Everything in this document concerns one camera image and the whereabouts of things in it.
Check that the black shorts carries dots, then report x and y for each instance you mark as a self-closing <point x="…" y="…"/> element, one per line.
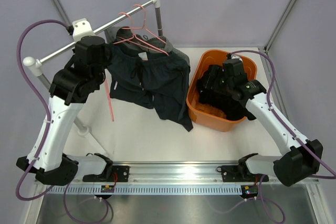
<point x="212" y="91"/>

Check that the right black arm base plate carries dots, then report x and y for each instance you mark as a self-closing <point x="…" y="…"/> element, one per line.
<point x="233" y="173"/>

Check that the pink hanger of black shorts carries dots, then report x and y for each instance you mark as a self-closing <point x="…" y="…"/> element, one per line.
<point x="109" y="99"/>

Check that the pink hanger of grey shorts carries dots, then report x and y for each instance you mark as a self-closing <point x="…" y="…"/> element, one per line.
<point x="145" y="27"/>

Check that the silver clothes rack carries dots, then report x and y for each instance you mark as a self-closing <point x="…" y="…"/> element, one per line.
<point x="35" y="66"/>

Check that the dark navy shorts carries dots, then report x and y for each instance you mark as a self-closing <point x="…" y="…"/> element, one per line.
<point x="156" y="81"/>

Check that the orange plastic basket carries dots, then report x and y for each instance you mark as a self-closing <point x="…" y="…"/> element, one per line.
<point x="204" y="114"/>

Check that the pink hanger of navy shorts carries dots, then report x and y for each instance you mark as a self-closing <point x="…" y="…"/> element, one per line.
<point x="136" y="39"/>

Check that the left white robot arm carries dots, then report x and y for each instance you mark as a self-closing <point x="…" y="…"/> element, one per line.
<point x="69" y="90"/>

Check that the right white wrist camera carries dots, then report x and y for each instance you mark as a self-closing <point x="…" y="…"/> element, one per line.
<point x="234" y="56"/>

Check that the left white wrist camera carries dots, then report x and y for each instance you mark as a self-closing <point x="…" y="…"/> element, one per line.
<point x="79" y="29"/>

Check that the aluminium mounting rail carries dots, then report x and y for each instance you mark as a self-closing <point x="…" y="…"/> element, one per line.
<point x="183" y="171"/>

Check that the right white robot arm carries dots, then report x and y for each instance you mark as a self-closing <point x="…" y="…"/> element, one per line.
<point x="228" y="89"/>

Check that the grey shorts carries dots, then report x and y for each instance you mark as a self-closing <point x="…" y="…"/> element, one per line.
<point x="112" y="33"/>

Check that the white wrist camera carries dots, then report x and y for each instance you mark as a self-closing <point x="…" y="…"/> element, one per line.
<point x="234" y="56"/>
<point x="79" y="29"/>

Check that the white slotted cable duct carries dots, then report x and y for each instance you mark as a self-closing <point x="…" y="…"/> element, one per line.
<point x="123" y="189"/>

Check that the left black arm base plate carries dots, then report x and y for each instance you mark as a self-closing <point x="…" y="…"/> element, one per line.
<point x="113" y="173"/>

